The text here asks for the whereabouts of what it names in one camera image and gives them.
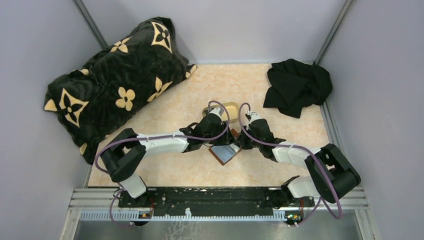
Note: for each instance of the crumpled black cloth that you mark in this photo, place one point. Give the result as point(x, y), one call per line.
point(295, 85)

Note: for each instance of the black floral plush pillow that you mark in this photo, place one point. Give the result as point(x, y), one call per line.
point(112, 86)

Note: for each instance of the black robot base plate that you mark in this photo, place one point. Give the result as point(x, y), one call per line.
point(214, 201)

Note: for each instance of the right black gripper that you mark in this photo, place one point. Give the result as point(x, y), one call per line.
point(242, 142)

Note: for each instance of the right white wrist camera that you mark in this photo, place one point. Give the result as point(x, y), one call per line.
point(252, 116)

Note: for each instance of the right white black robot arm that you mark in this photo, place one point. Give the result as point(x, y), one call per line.
point(331, 175)

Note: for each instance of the white toothed cable rail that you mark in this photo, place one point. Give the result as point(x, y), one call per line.
point(136, 216)

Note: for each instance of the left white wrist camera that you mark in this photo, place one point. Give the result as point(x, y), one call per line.
point(218, 111)

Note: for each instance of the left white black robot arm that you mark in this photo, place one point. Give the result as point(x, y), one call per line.
point(123, 155)

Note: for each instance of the brown leather card holder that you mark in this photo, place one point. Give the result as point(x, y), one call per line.
point(227, 150)

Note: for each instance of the beige oval tray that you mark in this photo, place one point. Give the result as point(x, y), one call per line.
point(231, 107)

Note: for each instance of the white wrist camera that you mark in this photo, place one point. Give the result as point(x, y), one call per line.
point(252, 116)
point(218, 111)

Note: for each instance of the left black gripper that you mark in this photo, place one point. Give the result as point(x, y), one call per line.
point(225, 139)

